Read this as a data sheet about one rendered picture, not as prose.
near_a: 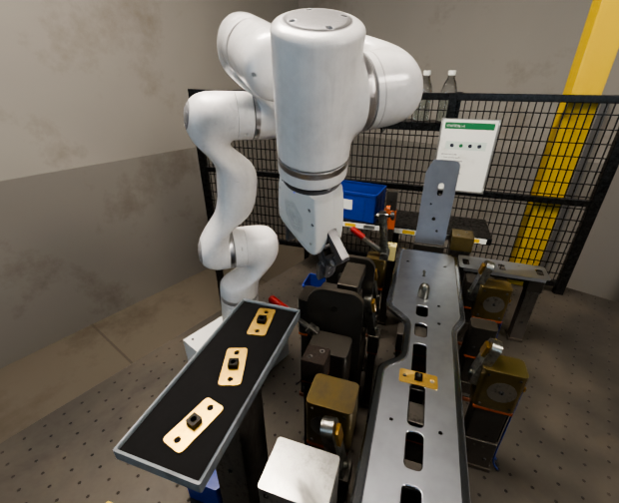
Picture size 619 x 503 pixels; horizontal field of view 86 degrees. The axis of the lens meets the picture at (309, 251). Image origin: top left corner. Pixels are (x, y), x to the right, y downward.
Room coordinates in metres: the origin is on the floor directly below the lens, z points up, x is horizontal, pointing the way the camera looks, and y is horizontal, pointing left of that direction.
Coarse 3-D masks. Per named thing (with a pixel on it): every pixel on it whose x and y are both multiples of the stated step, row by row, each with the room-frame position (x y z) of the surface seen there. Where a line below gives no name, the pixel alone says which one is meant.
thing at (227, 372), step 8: (232, 352) 0.45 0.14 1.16; (240, 352) 0.45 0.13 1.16; (224, 360) 0.44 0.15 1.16; (232, 360) 0.43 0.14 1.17; (240, 360) 0.44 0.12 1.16; (224, 368) 0.42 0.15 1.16; (232, 368) 0.42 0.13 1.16; (240, 368) 0.42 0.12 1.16; (224, 376) 0.40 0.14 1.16; (232, 376) 0.40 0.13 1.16; (240, 376) 0.40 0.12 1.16; (224, 384) 0.38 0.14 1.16; (232, 384) 0.38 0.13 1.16; (240, 384) 0.39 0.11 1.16
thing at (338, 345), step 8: (312, 336) 0.59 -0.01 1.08; (320, 336) 0.59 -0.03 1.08; (328, 336) 0.59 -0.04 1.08; (336, 336) 0.59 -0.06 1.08; (344, 336) 0.59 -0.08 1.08; (320, 344) 0.56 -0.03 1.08; (328, 344) 0.56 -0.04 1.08; (336, 344) 0.56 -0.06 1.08; (344, 344) 0.56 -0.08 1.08; (336, 352) 0.54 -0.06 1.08; (344, 352) 0.54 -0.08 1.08; (336, 360) 0.53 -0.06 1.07; (344, 360) 0.53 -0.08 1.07; (336, 368) 0.53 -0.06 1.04; (344, 368) 0.53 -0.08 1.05; (336, 376) 0.53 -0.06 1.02; (344, 376) 0.53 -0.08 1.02
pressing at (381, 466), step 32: (416, 256) 1.12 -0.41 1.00; (448, 256) 1.12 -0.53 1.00; (416, 288) 0.90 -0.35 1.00; (448, 288) 0.90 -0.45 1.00; (416, 320) 0.74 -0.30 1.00; (448, 320) 0.74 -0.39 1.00; (448, 352) 0.62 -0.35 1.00; (384, 384) 0.52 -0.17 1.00; (448, 384) 0.52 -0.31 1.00; (384, 416) 0.44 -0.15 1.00; (448, 416) 0.44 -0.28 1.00; (384, 448) 0.38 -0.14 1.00; (448, 448) 0.38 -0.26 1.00; (384, 480) 0.32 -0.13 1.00; (416, 480) 0.32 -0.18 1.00; (448, 480) 0.32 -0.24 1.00
